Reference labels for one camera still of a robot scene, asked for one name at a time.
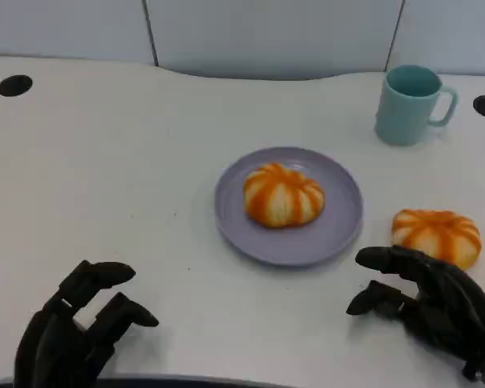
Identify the orange and white bread roll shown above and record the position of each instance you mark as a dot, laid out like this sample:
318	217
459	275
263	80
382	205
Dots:
285	198
436	230

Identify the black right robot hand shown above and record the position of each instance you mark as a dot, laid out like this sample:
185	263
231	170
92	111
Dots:
448	315

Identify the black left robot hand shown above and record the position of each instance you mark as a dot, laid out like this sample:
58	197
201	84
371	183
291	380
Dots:
52	347

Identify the pale green mug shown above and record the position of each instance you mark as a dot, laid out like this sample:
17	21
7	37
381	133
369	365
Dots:
404	113

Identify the grey partition panel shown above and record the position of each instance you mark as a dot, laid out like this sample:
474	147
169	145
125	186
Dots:
275	36
64	28
452	32

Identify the lilac plate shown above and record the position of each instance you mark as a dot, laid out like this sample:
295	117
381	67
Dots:
234	210

